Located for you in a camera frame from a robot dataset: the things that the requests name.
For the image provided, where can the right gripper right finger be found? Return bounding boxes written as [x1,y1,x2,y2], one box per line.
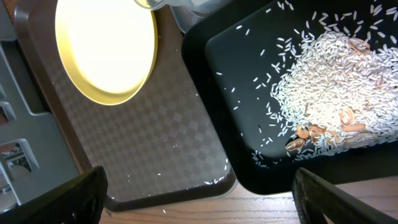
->
[292,167,397,224]

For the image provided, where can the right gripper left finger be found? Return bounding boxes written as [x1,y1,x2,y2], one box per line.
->
[1,166,108,224]

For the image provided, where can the yellow plate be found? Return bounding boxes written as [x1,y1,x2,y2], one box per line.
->
[55,0,159,106]

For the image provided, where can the grey dishwasher rack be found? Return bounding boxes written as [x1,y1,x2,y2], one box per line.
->
[1,4,78,212]

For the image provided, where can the black waste tray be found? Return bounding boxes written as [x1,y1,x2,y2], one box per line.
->
[182,1,397,195]

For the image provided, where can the dark brown serving tray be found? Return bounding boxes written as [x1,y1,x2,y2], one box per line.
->
[14,0,236,212]

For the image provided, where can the rice and food scraps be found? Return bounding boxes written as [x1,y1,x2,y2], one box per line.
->
[216,0,398,169]

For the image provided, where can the clear plastic bin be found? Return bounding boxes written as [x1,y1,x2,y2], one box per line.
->
[134,0,231,33]

